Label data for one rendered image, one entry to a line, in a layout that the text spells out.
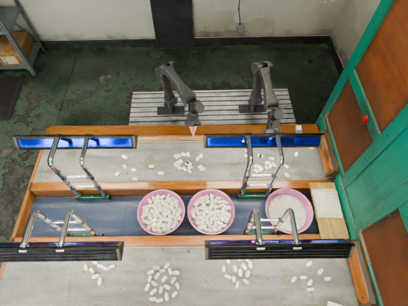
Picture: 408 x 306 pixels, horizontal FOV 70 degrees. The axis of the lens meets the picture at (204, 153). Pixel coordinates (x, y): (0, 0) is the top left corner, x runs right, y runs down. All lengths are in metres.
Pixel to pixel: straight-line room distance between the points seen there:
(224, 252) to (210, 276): 0.36
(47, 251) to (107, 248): 0.25
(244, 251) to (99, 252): 0.60
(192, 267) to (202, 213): 0.30
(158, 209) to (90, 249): 0.52
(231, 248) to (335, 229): 0.70
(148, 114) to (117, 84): 1.30
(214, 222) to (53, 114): 2.23
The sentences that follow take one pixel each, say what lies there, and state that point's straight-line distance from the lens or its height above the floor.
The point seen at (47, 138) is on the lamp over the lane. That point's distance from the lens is 1.68.
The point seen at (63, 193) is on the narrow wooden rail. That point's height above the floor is 0.71.
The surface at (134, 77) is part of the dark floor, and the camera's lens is 3.45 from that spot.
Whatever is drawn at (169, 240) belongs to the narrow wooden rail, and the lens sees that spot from 1.62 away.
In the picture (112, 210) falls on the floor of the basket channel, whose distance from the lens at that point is 1.84.
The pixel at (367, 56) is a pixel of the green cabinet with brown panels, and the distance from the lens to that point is 1.67.
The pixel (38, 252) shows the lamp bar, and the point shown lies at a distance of 1.43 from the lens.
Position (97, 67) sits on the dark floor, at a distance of 3.68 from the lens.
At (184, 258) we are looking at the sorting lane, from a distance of 1.62.
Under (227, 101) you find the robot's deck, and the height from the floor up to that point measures 0.66.
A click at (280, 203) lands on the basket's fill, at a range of 1.77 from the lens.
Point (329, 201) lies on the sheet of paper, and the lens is 1.82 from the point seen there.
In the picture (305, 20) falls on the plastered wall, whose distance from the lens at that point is 3.80.
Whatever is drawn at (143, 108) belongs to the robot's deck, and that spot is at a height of 0.67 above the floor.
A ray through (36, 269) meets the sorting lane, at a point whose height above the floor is 0.74.
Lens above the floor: 2.32
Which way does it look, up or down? 58 degrees down
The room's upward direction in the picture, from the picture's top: straight up
